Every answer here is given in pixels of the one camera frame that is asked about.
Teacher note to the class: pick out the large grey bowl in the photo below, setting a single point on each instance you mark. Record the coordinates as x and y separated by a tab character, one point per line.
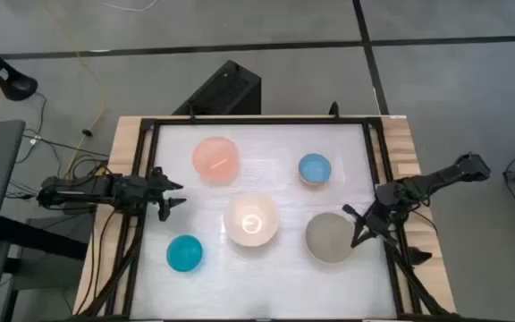
329	238

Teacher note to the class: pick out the black stand base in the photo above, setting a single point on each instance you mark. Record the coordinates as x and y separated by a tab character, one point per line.
14	82

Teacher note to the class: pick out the large pink bowl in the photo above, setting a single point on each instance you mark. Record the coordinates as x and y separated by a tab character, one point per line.
216	160

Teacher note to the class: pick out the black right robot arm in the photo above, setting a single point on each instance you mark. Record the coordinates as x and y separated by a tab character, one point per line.
436	176

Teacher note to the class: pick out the black frame clamp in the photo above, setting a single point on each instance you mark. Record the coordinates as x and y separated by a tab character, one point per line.
419	256
334	109

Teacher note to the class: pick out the black box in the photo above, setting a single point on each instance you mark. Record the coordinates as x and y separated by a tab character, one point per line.
226	91

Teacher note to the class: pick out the white table cover sheet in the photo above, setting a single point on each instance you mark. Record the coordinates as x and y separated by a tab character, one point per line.
262	277

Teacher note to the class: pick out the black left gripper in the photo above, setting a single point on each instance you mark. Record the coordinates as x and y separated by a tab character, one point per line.
139	192

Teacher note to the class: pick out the small teal bowl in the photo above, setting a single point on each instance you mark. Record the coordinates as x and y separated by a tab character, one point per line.
184	253

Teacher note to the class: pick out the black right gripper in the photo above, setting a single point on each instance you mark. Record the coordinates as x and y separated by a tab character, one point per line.
383	221

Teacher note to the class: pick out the blue zigzag patterned bowl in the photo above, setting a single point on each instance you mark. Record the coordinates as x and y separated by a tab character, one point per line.
314	169

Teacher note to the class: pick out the large cream bowl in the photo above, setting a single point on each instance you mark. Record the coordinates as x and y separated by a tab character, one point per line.
251	220

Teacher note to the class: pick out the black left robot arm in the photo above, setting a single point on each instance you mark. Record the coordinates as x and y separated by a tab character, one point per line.
76	190

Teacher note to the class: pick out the black metal table frame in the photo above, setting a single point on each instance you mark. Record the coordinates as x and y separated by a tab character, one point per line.
262	121

